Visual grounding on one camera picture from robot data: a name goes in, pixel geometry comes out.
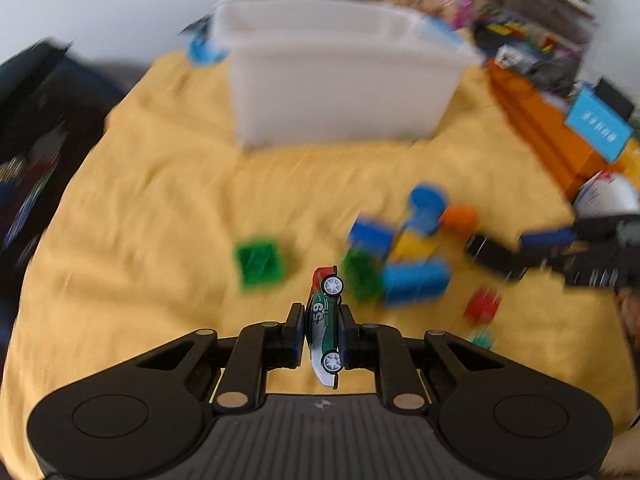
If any dark blue building block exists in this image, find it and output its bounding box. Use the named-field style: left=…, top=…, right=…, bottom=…
left=347, top=217, right=398, bottom=256

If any round blue building block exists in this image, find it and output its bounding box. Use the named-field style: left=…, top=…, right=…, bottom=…
left=407, top=184, right=449, bottom=233

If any cluttered shelf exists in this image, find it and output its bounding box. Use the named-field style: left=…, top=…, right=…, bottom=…
left=465, top=0, right=601, bottom=98

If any white plastic bag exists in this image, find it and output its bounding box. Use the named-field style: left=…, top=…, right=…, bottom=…
left=572, top=170, right=637, bottom=218

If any black box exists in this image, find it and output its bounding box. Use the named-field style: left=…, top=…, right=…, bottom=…
left=595, top=77, right=639, bottom=118

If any yellow building block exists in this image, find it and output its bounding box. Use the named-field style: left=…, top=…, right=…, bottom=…
left=392, top=230, right=441, bottom=266

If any red building block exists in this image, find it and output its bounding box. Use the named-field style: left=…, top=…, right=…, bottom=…
left=462, top=287, right=503, bottom=326

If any teal building block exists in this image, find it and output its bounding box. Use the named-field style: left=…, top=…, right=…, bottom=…
left=470, top=327, right=497, bottom=351

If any orange box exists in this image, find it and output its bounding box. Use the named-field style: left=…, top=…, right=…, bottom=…
left=487, top=59, right=626, bottom=202

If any light blue lid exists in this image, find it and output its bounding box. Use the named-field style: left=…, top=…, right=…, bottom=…
left=415, top=15, right=468, bottom=48

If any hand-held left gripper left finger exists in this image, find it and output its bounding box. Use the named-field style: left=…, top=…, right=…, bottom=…
left=134, top=304, right=307, bottom=408

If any green building block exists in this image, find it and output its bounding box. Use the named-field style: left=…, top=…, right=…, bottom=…
left=234, top=240, right=287, bottom=292
left=342, top=250, right=386, bottom=302

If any light blue building block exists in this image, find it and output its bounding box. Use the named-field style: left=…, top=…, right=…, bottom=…
left=381, top=257, right=452, bottom=307

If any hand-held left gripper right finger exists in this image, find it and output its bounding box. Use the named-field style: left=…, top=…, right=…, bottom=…
left=340, top=310, right=501, bottom=408

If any orange building block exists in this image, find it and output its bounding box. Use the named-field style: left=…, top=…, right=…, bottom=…
left=442, top=205, right=479, bottom=233

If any blue card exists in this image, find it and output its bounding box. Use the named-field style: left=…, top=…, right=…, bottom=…
left=565, top=84, right=634, bottom=163

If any green and white toy car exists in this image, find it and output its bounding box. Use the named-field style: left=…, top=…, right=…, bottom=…
left=304, top=265, right=347, bottom=390

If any white plastic storage box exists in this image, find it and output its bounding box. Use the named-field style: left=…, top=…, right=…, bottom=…
left=212, top=0, right=481, bottom=150

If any yellow cloth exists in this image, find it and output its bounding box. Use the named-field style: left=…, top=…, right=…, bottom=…
left=0, top=30, right=640, bottom=480

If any blue container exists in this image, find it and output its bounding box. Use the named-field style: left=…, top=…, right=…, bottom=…
left=187, top=25, right=232, bottom=68

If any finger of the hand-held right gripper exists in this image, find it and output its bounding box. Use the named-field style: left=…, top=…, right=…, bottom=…
left=519, top=227, right=581, bottom=254
left=465, top=234, right=551, bottom=283

